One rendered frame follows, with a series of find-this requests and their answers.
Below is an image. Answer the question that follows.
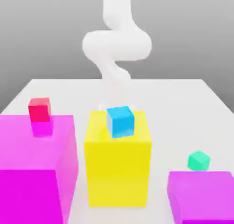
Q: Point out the small blue cube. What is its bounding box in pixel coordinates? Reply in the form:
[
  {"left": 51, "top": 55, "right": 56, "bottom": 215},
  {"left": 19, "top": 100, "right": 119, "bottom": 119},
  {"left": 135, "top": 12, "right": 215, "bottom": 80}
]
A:
[{"left": 106, "top": 105, "right": 135, "bottom": 139}]

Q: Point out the small red cube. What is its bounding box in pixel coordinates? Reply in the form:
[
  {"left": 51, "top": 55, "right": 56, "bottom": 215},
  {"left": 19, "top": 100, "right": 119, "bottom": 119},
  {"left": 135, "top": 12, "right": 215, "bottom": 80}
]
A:
[{"left": 28, "top": 97, "right": 52, "bottom": 122}]

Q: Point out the small green cube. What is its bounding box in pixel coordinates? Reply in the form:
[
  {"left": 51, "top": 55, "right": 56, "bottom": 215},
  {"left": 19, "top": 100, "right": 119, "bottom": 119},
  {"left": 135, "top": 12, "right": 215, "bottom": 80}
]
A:
[{"left": 186, "top": 150, "right": 211, "bottom": 172}]

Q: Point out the large yellow box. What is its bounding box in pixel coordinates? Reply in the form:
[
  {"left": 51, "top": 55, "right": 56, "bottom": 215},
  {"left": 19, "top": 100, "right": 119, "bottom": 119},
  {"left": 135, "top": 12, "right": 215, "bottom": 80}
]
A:
[{"left": 84, "top": 110, "right": 153, "bottom": 208}]

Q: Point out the large magenta box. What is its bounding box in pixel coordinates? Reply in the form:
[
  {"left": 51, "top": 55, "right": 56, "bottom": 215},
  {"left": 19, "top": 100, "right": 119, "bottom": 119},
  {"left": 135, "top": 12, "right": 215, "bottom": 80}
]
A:
[{"left": 0, "top": 115, "right": 80, "bottom": 224}]

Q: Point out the large purple box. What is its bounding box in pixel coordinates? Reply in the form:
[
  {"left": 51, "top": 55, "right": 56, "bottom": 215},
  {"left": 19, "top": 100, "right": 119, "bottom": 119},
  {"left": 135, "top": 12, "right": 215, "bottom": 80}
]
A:
[{"left": 166, "top": 170, "right": 234, "bottom": 224}]

